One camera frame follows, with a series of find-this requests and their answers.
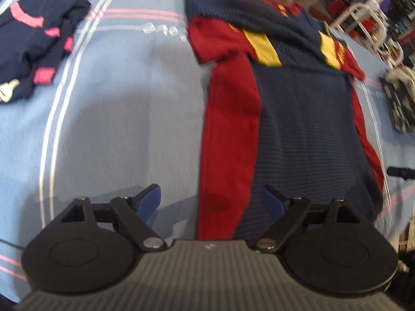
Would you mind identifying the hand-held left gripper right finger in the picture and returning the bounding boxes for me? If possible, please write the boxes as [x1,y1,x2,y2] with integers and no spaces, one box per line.
[254,184,371,253]

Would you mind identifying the navy striped long-sleeve shirt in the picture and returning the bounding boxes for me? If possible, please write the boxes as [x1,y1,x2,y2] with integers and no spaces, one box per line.
[182,0,387,241]

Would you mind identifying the black cable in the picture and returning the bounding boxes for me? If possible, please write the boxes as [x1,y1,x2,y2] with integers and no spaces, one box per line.
[0,238,26,251]

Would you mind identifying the folded navy garment pink stripes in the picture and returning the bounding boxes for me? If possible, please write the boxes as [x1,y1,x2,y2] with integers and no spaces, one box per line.
[0,0,92,105]

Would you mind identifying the blue checked bedsheet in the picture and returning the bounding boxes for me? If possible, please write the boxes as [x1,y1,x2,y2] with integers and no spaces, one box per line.
[0,0,415,303]

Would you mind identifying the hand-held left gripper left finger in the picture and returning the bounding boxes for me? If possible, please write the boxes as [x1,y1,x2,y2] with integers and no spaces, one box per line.
[58,183,168,252]

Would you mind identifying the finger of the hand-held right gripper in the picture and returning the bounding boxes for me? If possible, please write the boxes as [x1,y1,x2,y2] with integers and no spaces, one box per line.
[387,166,415,181]

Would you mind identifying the white trolley rack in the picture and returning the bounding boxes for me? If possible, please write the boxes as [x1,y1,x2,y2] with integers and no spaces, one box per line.
[327,0,405,69]

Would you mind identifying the blue white patterned garment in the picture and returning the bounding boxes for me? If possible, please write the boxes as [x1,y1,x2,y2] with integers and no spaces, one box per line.
[380,67,415,134]

